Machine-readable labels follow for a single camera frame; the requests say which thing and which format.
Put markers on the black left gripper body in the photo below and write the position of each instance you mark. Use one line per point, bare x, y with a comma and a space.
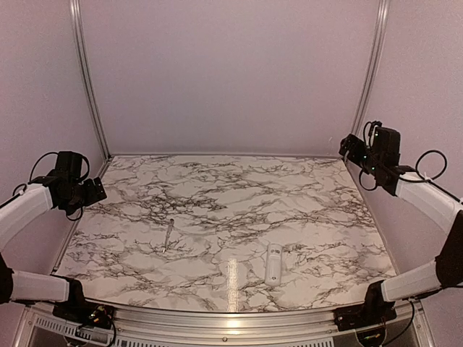
85, 197

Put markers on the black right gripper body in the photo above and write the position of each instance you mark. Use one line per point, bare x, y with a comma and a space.
354, 155

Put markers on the white remote control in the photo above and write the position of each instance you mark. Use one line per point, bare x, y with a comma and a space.
273, 265

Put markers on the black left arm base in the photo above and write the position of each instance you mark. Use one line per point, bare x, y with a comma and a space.
79, 310

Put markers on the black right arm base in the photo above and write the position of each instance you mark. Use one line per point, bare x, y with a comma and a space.
372, 311

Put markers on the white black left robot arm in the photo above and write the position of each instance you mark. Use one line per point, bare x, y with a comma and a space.
65, 188

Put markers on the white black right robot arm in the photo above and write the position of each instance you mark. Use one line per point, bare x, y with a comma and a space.
377, 153

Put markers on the right aluminium frame post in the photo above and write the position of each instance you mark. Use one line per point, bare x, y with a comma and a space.
373, 64

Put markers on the aluminium frame post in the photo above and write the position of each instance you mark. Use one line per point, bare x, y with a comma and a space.
373, 64
84, 64

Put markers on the clear handle tester screwdriver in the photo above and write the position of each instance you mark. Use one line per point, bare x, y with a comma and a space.
167, 236

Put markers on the aluminium front frame rail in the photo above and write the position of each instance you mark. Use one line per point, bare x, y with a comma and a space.
137, 326

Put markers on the left aluminium frame post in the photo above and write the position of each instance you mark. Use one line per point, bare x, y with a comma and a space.
84, 64

